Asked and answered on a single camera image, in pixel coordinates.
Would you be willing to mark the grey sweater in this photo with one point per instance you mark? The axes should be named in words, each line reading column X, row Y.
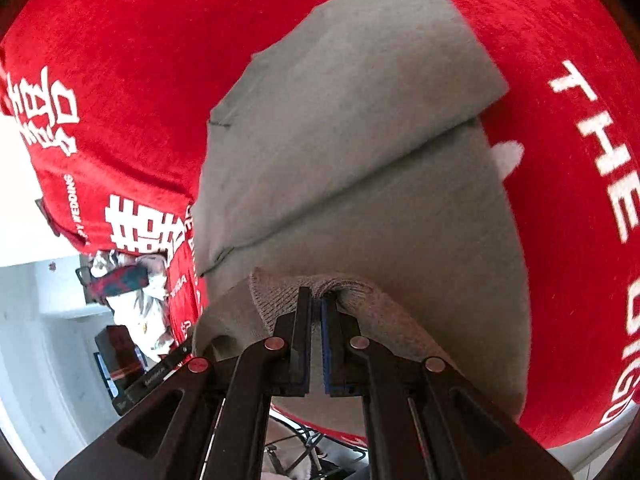
column 375, row 210

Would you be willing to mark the dark plaid cloth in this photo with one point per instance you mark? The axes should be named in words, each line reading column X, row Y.
column 120, row 281

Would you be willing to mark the white crumpled cloth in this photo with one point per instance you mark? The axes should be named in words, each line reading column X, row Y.
column 145, row 315

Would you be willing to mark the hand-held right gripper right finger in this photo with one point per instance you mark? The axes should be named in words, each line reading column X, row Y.
column 328, row 340

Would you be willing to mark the red printed blanket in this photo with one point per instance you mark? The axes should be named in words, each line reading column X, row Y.
column 125, row 60

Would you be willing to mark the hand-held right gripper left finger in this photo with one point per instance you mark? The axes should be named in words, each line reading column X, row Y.
column 302, row 340

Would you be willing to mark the dark brown box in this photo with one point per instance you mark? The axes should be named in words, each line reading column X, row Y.
column 120, row 355

